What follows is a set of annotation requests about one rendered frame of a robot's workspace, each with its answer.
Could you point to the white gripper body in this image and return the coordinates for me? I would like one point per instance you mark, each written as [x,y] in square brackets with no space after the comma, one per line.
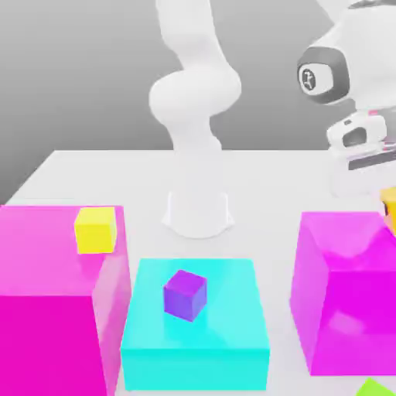
[355,179]

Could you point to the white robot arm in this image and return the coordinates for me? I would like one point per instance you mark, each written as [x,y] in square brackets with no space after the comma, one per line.
[191,92]

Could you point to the small orange cube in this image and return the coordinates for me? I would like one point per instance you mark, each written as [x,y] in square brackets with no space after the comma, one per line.
[391,216]

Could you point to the small purple cube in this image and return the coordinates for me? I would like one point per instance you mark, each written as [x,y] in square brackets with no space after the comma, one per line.
[184,297]

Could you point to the small green cube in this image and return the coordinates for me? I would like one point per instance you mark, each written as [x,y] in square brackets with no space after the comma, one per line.
[376,389]

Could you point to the small yellow cube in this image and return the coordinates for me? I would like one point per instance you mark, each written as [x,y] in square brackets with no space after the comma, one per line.
[94,232]

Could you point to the large magenta box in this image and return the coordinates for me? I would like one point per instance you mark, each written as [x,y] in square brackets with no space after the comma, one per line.
[355,309]

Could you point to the large cyan box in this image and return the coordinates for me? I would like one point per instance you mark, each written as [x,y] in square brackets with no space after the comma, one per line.
[216,355]

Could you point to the large pink box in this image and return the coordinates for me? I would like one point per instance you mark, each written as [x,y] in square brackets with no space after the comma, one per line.
[40,309]

